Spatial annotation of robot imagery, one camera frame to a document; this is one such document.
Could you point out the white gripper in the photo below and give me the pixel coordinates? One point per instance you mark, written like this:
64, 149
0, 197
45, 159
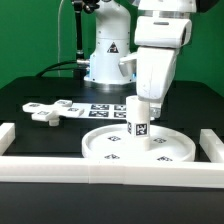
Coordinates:
159, 41

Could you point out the white round table top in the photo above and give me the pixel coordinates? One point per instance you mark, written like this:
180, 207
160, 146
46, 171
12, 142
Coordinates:
114, 142

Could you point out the white cross-shaped table base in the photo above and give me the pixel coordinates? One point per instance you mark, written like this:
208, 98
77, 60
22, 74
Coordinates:
52, 113

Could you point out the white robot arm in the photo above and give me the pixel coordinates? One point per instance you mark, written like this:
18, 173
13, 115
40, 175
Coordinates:
114, 39

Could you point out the white sheet with markers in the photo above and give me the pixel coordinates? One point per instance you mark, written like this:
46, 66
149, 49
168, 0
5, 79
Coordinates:
102, 111

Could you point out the white U-shaped boundary frame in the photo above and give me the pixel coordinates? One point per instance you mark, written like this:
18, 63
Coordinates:
79, 170

